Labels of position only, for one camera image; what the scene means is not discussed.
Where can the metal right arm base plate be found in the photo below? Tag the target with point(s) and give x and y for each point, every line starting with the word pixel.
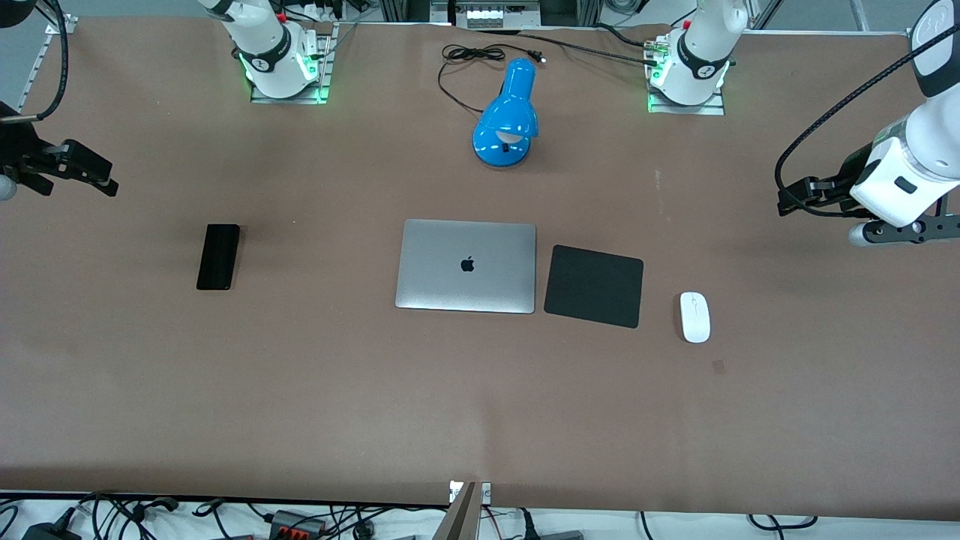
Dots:
pixel 262 97

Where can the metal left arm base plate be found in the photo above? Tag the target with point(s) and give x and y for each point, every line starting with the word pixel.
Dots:
pixel 705 109

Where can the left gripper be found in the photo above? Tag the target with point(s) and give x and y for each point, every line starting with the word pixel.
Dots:
pixel 841 183

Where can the white post bracket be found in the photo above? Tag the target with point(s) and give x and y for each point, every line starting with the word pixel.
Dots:
pixel 486 493

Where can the blue desk lamp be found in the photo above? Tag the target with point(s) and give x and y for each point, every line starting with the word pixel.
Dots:
pixel 510 112

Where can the perforated metal rail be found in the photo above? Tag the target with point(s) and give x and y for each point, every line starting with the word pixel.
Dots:
pixel 37 71

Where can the grey camera post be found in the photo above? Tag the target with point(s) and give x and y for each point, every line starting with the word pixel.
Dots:
pixel 459 517

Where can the silver laptop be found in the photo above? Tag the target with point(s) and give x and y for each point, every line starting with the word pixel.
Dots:
pixel 450 255

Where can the white computer mouse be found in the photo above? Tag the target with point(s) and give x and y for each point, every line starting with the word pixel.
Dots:
pixel 694 317

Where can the black mouse pad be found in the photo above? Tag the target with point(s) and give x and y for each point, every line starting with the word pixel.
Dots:
pixel 592 285

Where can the black power adapter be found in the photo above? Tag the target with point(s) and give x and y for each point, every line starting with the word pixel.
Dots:
pixel 49 532

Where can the black smartphone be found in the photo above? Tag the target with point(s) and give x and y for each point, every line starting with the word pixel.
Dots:
pixel 218 256

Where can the grey box with red connectors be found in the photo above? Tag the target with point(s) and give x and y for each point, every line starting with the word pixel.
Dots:
pixel 289 519

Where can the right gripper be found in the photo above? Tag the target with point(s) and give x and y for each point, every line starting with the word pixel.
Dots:
pixel 20 147

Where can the aluminium frame profile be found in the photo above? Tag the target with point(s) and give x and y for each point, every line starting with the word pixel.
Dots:
pixel 405 9

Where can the power strip with black plugs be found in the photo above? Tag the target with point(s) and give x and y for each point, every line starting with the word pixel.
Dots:
pixel 322 9

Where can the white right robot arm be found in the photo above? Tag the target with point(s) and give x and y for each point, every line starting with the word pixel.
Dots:
pixel 262 30

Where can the white power strip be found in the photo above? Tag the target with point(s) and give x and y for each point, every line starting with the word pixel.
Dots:
pixel 495 16

